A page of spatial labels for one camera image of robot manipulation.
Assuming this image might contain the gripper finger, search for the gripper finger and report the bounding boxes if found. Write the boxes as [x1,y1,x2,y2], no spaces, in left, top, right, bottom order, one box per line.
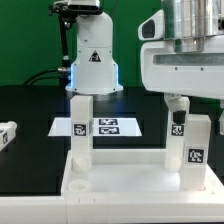
[219,100,224,136]

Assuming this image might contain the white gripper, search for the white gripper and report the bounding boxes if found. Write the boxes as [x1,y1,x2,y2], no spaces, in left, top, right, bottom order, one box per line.
[138,10,224,124]

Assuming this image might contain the white desk top tray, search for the white desk top tray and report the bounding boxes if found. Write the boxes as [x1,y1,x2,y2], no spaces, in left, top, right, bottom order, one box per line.
[61,149,224,198]

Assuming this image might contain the white L-shaped corner fence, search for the white L-shaped corner fence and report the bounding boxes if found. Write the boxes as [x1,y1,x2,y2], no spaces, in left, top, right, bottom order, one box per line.
[0,191,224,224]

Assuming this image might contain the white sheet with markers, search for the white sheet with markers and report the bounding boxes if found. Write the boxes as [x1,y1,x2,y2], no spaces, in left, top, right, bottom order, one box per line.
[48,117,142,137]

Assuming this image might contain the black cables at base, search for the black cables at base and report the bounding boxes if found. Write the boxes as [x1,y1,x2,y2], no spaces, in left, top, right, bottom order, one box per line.
[22,67,72,86]

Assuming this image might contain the black camera on stand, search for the black camera on stand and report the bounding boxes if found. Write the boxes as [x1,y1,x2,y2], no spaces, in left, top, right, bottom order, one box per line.
[67,0,101,14]

